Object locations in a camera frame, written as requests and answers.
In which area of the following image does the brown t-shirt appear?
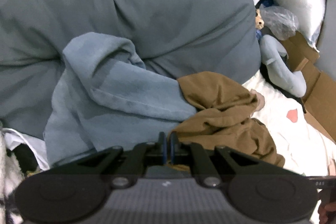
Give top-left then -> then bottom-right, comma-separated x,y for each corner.
173,72 -> 285,167

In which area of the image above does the person's right hand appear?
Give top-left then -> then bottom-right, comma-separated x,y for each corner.
318,202 -> 336,224

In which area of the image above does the cream bear print blanket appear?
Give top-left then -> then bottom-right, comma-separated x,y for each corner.
243,72 -> 335,176

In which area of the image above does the light blue garment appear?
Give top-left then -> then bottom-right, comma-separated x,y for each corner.
44,32 -> 197,166

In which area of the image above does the large cardboard box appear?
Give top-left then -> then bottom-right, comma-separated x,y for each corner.
281,32 -> 335,140

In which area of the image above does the blue-grey neck pillow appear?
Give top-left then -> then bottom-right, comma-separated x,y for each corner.
259,35 -> 307,98

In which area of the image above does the dark grey pillow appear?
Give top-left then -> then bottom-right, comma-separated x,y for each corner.
1,0 -> 261,138

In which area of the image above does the small plush bear toy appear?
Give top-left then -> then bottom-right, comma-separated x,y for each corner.
255,9 -> 264,30

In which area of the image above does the clear plastic bag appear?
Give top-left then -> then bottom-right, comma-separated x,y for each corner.
259,4 -> 299,41

